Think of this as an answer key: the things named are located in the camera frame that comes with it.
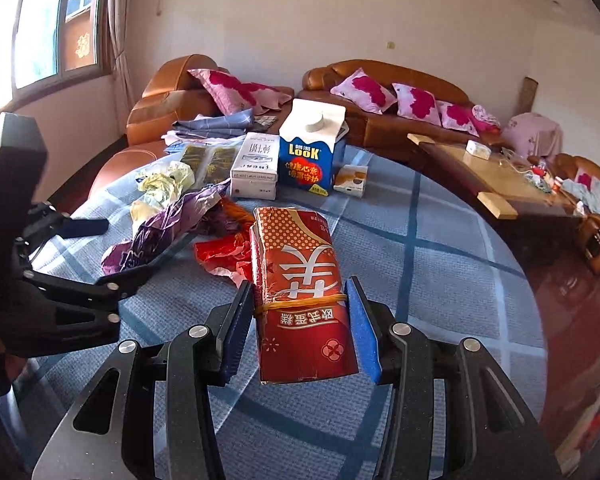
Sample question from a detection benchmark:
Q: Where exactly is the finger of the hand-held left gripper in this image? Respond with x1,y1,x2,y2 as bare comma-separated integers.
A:
0,260,154,359
15,201,109,261

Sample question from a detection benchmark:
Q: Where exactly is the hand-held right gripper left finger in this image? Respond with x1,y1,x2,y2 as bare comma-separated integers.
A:
30,281,256,480

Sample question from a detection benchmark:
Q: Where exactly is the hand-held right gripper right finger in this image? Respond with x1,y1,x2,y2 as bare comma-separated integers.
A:
344,275,565,480

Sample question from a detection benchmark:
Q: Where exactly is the red printed cardboard box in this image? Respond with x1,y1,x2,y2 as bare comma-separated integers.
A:
250,206,360,385

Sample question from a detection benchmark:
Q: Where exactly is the blue plaid tablecloth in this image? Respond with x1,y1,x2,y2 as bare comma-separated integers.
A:
10,147,548,480

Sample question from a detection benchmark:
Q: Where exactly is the crumpled red wrapper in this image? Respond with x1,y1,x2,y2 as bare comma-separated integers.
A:
195,234,254,288

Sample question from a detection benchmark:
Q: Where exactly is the crumpled purple foil wrapper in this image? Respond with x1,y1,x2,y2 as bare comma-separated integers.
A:
101,182,231,276

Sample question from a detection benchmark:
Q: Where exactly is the crumpled yellow foil wrapper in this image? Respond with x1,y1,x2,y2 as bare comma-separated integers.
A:
130,160,196,227

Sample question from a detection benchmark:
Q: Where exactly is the crumpled orange wrapper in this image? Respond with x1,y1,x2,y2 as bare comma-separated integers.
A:
219,197,257,235

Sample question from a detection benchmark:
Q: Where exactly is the clear seaweed snack packet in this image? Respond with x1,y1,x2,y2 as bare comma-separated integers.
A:
177,145,209,172
202,146,244,187

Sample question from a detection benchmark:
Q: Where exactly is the sliding glass window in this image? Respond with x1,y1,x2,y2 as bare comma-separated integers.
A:
10,0,118,95

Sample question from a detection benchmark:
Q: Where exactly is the brown leather chaise sofa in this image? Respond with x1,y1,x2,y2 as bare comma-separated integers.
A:
89,54,296,201

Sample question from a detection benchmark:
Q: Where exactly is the small white brown box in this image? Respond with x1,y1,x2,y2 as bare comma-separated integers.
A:
333,164,370,197

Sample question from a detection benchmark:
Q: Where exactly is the folded blue plaid bedsheet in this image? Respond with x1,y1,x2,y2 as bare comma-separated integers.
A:
162,109,256,154

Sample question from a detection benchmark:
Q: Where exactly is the white milk carton box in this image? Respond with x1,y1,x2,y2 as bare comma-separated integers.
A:
230,132,280,197

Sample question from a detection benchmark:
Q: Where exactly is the beige curtain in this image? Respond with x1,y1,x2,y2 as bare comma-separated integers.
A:
107,0,139,111

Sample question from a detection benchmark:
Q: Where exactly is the blue gable-top milk carton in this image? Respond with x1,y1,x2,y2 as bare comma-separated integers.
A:
278,98,350,196

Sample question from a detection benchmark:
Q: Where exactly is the wooden coffee table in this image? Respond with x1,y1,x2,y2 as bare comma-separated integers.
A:
407,132,588,221

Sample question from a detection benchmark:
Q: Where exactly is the pink floral pillow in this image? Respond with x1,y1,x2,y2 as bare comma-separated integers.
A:
187,67,293,116
436,100,481,137
391,82,443,126
472,105,501,134
575,170,600,197
330,67,398,114

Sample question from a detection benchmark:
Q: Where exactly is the pink cloth cover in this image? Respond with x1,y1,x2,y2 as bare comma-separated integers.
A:
501,112,564,161

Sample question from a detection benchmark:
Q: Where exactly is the wooden board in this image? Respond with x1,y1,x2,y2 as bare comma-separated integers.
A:
517,76,540,116

